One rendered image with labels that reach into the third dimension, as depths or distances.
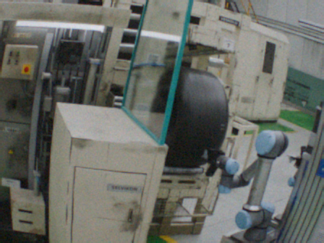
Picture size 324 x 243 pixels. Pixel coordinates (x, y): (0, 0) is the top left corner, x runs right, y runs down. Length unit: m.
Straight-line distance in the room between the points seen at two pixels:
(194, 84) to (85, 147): 1.01
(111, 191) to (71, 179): 0.18
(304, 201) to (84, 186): 1.21
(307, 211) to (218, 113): 0.87
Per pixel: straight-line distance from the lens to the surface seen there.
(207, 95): 2.49
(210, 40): 2.90
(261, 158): 2.05
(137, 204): 1.81
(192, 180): 2.69
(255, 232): 2.28
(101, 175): 1.71
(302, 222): 2.31
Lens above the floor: 1.75
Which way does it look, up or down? 13 degrees down
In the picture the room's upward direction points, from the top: 12 degrees clockwise
